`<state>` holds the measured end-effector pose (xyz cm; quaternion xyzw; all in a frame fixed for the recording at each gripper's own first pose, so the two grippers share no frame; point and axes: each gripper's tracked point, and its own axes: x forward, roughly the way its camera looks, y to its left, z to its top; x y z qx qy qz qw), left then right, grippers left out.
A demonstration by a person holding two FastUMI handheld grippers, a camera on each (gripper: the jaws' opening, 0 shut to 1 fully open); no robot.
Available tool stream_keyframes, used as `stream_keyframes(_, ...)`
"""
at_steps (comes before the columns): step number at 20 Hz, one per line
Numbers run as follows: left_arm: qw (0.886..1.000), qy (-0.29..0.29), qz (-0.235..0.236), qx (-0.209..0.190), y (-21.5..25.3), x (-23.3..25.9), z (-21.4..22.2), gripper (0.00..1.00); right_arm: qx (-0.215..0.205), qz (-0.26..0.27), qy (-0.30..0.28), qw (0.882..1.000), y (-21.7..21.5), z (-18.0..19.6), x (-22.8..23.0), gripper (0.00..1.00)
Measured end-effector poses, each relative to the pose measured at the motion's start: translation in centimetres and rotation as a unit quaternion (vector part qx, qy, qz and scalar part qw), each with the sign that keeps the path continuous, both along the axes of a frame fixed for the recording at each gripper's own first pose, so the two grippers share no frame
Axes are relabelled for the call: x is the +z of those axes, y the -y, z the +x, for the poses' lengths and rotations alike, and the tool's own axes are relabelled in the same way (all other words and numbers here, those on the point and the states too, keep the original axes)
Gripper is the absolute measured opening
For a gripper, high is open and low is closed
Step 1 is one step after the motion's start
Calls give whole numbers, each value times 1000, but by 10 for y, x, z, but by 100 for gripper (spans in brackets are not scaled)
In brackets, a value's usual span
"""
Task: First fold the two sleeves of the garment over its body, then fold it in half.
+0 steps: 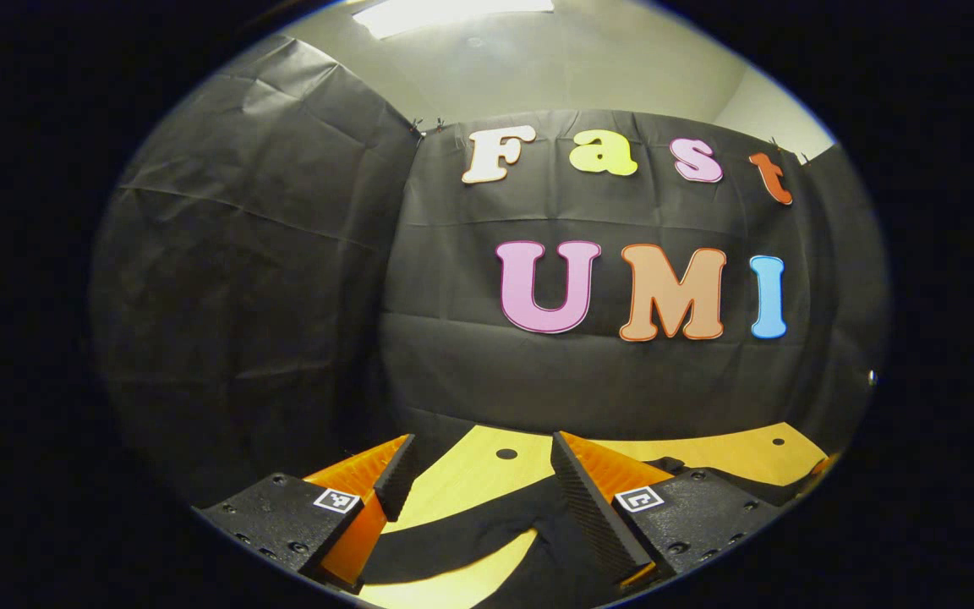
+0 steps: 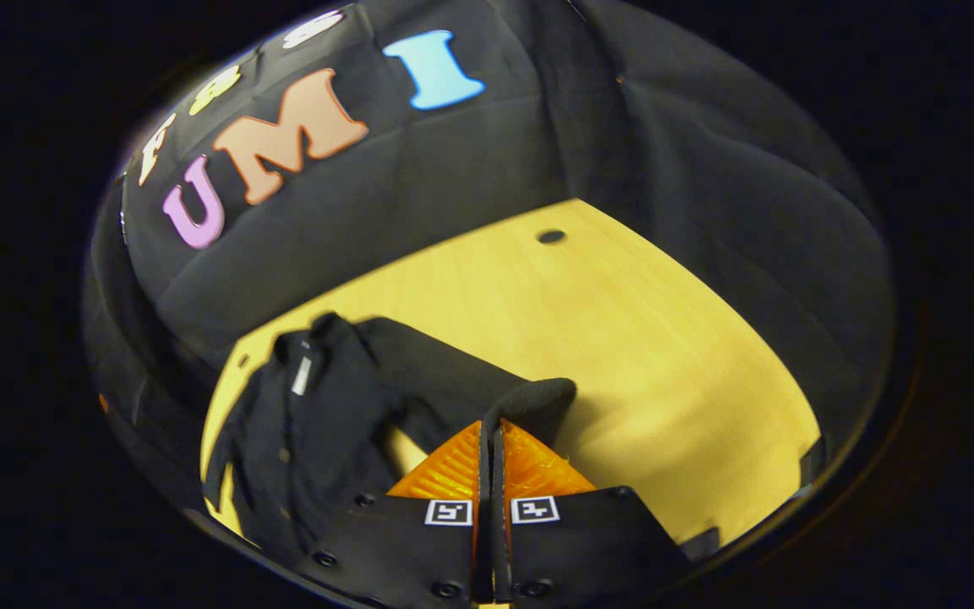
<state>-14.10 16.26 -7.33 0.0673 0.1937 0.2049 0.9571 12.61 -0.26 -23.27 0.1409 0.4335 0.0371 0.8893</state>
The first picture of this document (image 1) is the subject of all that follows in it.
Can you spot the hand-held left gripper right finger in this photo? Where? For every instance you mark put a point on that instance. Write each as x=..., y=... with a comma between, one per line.
x=588, y=507

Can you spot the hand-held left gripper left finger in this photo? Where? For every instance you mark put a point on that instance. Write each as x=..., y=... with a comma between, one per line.
x=398, y=474

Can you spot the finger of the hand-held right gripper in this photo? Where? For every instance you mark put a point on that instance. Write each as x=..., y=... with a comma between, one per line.
x=827, y=463

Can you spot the black garment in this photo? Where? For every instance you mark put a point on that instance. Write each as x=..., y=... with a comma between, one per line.
x=487, y=533

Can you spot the black backdrop cloth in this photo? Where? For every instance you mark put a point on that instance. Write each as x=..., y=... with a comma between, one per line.
x=284, y=296

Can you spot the ceiling light panel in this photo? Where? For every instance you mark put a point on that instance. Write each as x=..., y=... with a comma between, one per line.
x=453, y=15

